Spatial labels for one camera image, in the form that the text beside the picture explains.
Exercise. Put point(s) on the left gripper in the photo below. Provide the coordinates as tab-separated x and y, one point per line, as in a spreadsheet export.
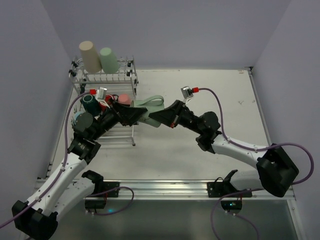
117	113

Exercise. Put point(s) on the red mug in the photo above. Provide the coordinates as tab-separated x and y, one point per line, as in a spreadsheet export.
108	98

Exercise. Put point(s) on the pink tumbler cup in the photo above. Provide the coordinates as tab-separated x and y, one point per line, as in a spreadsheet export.
124	99

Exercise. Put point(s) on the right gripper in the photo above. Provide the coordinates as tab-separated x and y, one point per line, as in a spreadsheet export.
176	115

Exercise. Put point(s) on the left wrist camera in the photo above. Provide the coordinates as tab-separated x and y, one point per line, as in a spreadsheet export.
101	95

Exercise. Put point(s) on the beige tumbler cup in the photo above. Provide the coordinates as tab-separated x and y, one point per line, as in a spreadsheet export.
90	57

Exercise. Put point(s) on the dark green mug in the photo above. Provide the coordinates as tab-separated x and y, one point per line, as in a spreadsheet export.
91	105

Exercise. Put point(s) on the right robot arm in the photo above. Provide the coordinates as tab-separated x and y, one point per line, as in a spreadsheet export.
273	170

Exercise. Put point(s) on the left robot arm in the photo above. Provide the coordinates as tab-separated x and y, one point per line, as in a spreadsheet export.
39	216

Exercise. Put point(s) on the metal dish rack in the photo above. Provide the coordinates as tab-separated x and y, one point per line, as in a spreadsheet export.
124	81

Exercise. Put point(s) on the aluminium rail frame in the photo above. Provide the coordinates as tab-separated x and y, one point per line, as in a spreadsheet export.
166	177

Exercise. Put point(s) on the sage green mug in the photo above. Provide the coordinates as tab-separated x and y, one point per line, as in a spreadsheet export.
152	104

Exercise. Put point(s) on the light green tumbler cup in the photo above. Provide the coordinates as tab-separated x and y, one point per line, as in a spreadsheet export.
109	61

